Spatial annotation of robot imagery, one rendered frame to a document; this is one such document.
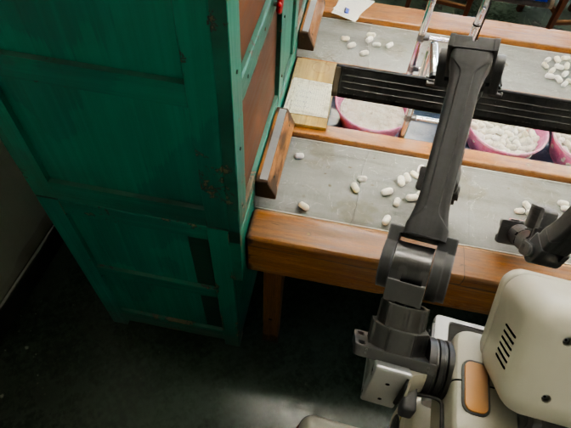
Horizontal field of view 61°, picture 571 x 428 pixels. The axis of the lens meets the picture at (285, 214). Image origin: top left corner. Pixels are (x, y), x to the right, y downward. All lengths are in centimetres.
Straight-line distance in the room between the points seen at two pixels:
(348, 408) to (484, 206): 90
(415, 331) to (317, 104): 106
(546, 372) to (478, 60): 46
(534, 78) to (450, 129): 130
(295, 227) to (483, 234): 54
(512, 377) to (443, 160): 32
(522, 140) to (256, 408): 132
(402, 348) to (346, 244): 64
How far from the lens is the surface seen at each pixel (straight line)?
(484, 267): 139
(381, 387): 74
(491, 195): 158
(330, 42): 198
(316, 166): 150
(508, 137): 179
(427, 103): 128
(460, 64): 83
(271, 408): 192
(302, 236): 132
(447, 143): 78
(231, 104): 90
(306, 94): 167
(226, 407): 193
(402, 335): 71
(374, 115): 170
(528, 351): 63
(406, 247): 74
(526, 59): 215
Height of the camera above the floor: 187
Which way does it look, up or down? 55 degrees down
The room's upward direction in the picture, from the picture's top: 4 degrees clockwise
